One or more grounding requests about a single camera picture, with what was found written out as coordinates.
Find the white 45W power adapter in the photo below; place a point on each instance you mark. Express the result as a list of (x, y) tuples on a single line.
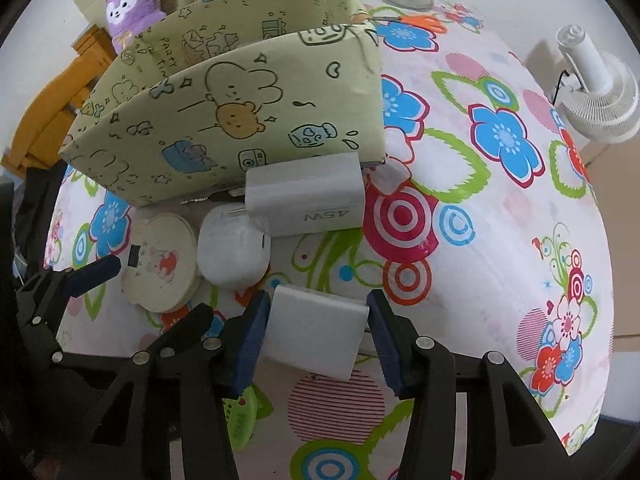
[(304, 196)]

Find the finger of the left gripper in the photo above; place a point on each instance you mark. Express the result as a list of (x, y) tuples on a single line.
[(89, 277), (178, 353)]

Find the green cartoon storage box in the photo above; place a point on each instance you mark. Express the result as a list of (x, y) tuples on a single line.
[(223, 86)]

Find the green perforated plastic case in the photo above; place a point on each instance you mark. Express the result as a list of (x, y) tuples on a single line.
[(241, 415)]

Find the wooden chair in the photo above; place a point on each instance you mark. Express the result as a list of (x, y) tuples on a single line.
[(43, 128)]

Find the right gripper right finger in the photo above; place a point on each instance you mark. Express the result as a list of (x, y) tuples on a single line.
[(508, 435)]

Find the white floor fan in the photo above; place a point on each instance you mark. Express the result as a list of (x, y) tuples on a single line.
[(600, 96)]

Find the small white charger block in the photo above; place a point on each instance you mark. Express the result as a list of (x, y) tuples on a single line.
[(315, 331)]

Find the white rounded earbuds case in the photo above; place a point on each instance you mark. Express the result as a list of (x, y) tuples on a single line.
[(232, 252)]

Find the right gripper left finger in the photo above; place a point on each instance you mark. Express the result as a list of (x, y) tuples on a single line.
[(219, 369)]

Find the orange handled scissors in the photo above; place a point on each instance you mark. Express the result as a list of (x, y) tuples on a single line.
[(417, 22)]

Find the purple plush toy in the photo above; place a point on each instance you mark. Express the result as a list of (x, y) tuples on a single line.
[(126, 19)]

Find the round cream bear case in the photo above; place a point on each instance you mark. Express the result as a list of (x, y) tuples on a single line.
[(161, 274)]

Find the floral tablecloth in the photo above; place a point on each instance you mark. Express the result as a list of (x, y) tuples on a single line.
[(483, 228)]

